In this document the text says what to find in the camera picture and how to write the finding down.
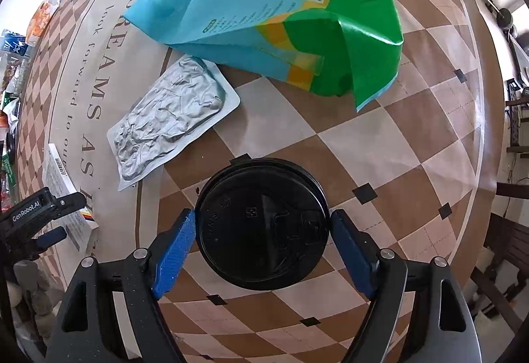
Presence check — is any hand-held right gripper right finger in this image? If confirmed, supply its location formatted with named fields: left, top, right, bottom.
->
left=330, top=209, right=483, bottom=363

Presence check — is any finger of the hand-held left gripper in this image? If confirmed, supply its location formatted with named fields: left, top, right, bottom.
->
left=36, top=226, right=67, bottom=250
left=49, top=192, right=90, bottom=221

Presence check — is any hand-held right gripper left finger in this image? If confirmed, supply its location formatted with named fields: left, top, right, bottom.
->
left=47, top=208, right=197, bottom=363

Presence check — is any black cup lid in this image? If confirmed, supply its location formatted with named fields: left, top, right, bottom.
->
left=193, top=157, right=331, bottom=291

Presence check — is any white barcode medicine box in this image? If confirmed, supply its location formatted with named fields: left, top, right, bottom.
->
left=41, top=143, right=99, bottom=252

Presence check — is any green white carton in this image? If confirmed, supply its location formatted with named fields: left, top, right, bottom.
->
left=0, top=154, right=18, bottom=187

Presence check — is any brown checkered tablecloth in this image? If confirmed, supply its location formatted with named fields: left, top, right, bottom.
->
left=12, top=0, right=497, bottom=363

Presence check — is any silver foil pouch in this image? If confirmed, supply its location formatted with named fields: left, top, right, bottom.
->
left=106, top=56, right=241, bottom=192

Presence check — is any dark wooden chair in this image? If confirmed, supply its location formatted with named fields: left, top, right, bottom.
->
left=471, top=181, right=529, bottom=331

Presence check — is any blue label plastic bottle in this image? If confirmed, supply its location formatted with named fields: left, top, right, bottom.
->
left=0, top=30, right=31, bottom=58

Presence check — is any orange snack packet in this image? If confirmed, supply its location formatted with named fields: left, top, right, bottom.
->
left=25, top=0, right=61, bottom=47

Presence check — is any blue green plastic bag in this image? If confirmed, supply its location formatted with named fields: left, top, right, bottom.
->
left=123, top=0, right=405, bottom=112

